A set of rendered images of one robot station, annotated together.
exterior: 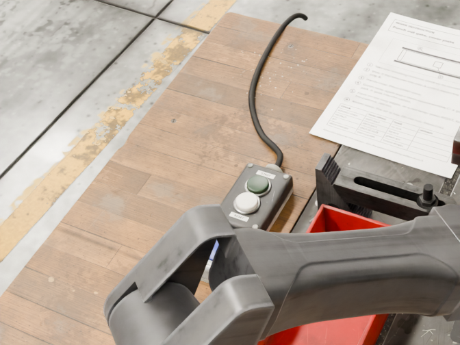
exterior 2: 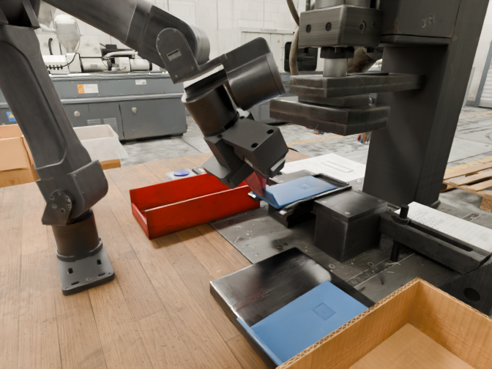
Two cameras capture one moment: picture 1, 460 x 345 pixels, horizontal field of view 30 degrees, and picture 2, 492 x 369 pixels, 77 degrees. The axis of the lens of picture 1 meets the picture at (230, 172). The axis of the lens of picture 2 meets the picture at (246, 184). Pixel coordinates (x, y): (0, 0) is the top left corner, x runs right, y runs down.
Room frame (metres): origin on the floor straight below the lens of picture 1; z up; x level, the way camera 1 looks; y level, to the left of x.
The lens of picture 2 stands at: (0.02, -0.40, 1.21)
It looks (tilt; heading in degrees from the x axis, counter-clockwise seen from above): 22 degrees down; 22
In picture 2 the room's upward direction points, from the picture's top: straight up
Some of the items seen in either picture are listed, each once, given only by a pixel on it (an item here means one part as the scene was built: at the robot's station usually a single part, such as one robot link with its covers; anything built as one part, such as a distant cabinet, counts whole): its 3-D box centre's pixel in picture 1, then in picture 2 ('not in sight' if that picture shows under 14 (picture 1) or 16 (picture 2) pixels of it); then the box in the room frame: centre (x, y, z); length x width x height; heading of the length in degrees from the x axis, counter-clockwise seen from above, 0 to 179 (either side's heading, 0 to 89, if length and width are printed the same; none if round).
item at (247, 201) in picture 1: (247, 205); not in sight; (0.72, -0.01, 0.93); 0.03 x 0.03 x 0.02
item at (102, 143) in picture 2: not in sight; (88, 161); (1.86, 1.77, 0.40); 0.69 x 0.60 x 0.50; 51
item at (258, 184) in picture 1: (258, 187); not in sight; (0.75, -0.03, 0.93); 0.03 x 0.03 x 0.02
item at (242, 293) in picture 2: not in sight; (292, 301); (0.34, -0.34, 0.91); 0.17 x 0.16 x 0.02; 55
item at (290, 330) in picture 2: not in sight; (308, 315); (0.30, -0.37, 0.93); 0.15 x 0.07 x 0.03; 149
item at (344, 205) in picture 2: not in sight; (322, 191); (0.56, -0.34, 0.98); 0.20 x 0.10 x 0.01; 55
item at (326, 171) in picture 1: (344, 191); not in sight; (0.70, -0.14, 0.95); 0.06 x 0.03 x 0.09; 55
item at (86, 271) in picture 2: not in sight; (76, 233); (0.33, 0.02, 0.94); 0.20 x 0.07 x 0.08; 55
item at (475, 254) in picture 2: not in sight; (424, 245); (0.48, -0.51, 0.95); 0.15 x 0.03 x 0.10; 55
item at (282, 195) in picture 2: not in sight; (293, 184); (0.52, -0.29, 1.00); 0.15 x 0.07 x 0.03; 145
